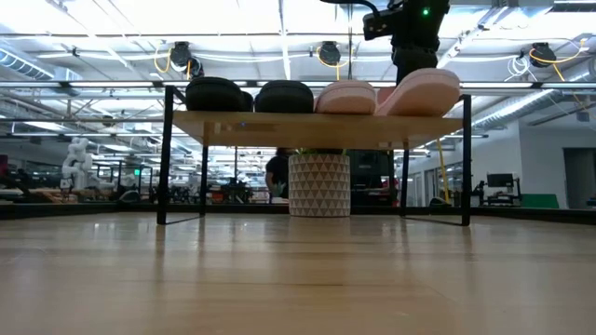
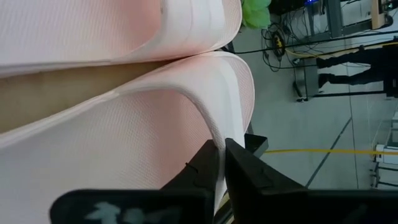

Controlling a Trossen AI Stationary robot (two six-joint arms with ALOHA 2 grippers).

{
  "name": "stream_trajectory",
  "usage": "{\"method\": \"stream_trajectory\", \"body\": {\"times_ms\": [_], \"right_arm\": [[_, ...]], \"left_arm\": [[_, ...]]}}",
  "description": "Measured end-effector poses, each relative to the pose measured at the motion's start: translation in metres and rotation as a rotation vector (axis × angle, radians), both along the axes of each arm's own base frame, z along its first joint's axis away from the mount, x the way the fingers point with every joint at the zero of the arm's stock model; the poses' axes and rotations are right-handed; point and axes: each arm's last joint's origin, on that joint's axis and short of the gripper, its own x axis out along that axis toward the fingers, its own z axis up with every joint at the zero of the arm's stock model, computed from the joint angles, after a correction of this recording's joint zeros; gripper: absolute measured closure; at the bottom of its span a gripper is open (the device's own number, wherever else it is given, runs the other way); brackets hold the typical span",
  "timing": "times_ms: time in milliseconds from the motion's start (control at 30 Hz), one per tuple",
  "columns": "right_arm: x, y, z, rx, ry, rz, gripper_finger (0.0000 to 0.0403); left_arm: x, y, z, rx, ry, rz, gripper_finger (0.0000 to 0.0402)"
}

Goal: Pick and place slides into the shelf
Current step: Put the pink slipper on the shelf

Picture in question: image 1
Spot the black metal rig frame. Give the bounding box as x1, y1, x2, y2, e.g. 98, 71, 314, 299
0, 203, 596, 226

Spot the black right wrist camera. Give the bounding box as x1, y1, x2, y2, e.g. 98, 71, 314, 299
362, 9, 398, 42

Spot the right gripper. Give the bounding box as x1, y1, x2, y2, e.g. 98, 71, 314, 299
390, 0, 451, 86

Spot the person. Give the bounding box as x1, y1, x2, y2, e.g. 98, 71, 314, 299
264, 147, 294, 205

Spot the small black monitor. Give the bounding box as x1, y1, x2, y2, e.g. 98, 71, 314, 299
485, 172, 516, 189

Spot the yellow cable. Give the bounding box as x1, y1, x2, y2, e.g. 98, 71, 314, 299
435, 138, 452, 205

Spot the black slide sandal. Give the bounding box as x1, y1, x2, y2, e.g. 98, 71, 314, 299
254, 79, 316, 114
184, 76, 255, 113

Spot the black ceiling cable reel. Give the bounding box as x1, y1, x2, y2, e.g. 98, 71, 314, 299
530, 42, 558, 69
318, 40, 343, 67
169, 40, 205, 79

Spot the white robot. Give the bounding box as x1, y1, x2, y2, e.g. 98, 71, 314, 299
60, 136, 95, 193

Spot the wooden shelf with black frame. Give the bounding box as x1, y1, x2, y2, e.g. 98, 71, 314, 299
156, 85, 473, 228

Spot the small potted green plant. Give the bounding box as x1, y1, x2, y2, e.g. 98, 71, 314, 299
288, 148, 352, 219

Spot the pink slide sandal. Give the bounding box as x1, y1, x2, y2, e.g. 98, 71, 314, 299
374, 67, 462, 117
314, 79, 378, 116

